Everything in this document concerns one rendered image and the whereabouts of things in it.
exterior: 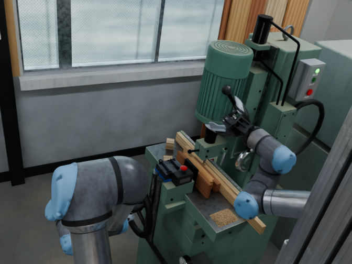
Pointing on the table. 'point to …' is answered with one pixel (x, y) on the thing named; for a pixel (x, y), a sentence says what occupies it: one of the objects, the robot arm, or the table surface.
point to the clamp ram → (191, 169)
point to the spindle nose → (210, 136)
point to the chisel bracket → (213, 151)
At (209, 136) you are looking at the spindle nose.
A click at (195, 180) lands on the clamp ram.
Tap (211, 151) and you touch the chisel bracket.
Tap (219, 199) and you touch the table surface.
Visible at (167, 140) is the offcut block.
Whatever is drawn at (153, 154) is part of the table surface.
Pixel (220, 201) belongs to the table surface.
